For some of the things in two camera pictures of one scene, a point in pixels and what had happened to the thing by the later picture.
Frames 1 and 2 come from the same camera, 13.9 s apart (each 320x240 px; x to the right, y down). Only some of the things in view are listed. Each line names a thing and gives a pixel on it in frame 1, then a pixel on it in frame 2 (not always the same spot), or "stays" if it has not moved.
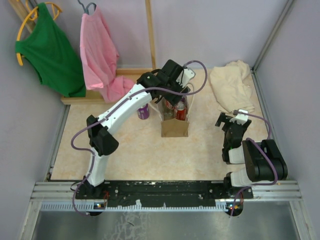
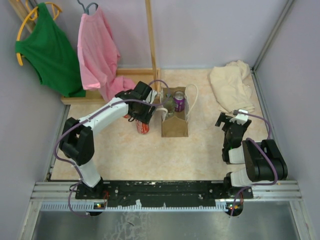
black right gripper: x=224 y=118 stays
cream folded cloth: x=231 y=87 stays
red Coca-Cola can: x=180 y=110 -> x=142 y=128
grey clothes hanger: x=86 y=9 stays
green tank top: x=54 y=55 stays
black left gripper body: x=172 y=98 -> x=142 y=115
